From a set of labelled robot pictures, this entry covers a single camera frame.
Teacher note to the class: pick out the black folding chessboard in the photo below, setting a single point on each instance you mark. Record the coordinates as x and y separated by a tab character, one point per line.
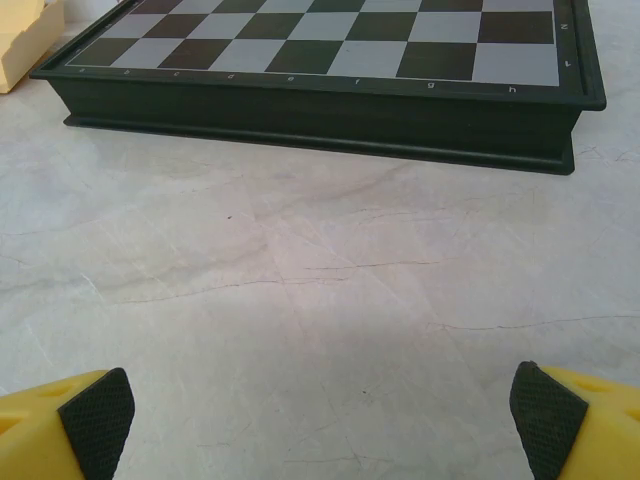
320	45

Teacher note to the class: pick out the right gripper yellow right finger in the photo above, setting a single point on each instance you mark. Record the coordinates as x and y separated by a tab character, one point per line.
590	430

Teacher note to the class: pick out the yellow paper box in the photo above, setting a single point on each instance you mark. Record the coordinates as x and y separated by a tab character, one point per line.
25	50

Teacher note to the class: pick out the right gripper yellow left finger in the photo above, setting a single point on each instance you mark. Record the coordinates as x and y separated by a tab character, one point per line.
45	430

